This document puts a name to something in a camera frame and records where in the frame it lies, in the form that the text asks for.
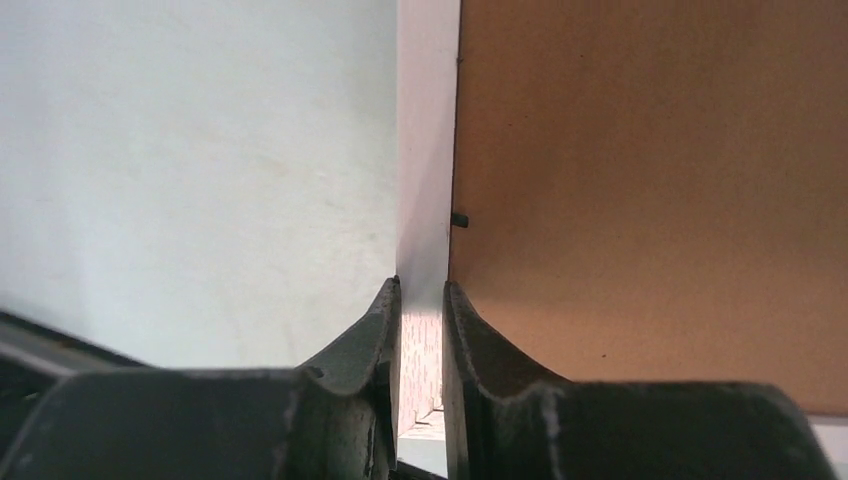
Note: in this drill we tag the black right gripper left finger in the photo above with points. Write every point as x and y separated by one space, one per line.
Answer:
335 416

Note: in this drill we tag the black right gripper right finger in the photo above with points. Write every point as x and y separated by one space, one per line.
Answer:
509 417

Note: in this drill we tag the brown backing board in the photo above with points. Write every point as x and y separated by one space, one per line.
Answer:
657 190

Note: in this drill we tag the white picture frame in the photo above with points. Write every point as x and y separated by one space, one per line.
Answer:
428 51

